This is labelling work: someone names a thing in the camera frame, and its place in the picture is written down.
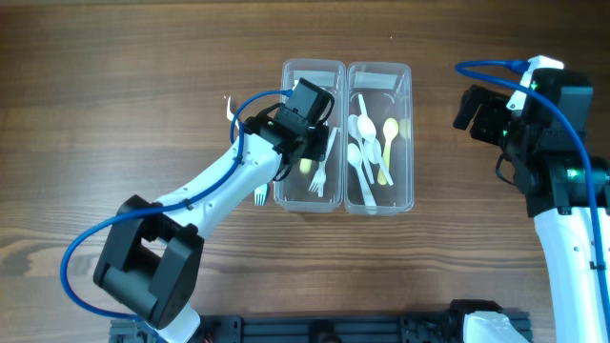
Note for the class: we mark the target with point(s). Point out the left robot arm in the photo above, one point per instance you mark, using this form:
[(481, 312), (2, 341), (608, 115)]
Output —
[(152, 254)]

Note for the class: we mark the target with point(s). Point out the yellow plastic fork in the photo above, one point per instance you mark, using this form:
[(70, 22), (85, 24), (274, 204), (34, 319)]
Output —
[(305, 165)]

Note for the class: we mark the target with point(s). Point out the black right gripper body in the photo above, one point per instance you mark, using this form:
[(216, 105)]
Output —
[(483, 119)]

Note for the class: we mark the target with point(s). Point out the white plastic fork straight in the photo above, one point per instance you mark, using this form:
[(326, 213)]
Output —
[(331, 142)]

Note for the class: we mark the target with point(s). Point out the yellow plastic spoon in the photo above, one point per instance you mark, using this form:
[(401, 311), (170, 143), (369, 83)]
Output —
[(390, 131)]

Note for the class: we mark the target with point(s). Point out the clear container left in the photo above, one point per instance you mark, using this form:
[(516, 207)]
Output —
[(292, 193)]

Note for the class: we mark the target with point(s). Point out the clear container right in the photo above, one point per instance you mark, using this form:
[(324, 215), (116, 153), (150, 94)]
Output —
[(387, 91)]

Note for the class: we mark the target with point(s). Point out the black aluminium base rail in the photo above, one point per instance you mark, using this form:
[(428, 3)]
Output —
[(406, 328)]

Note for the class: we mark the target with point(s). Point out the white fork tines down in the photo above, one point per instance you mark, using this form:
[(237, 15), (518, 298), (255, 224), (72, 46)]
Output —
[(318, 178)]

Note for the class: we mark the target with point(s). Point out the light blue plastic fork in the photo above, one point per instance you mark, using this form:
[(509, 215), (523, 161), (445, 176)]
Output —
[(261, 194)]

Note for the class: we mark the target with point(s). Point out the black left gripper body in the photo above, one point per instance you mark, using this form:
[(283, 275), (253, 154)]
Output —
[(319, 143)]

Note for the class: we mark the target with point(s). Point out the white plastic spoon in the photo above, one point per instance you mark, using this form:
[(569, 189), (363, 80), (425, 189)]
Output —
[(367, 130), (354, 157), (354, 132), (364, 111)]

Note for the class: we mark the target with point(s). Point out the clear container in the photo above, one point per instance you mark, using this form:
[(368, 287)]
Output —
[(387, 91), (292, 193)]

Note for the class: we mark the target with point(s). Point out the clear white curved fork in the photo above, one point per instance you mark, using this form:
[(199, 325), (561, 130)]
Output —
[(229, 109)]

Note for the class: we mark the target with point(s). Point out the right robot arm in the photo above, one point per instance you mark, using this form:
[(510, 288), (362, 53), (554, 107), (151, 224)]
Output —
[(540, 129)]

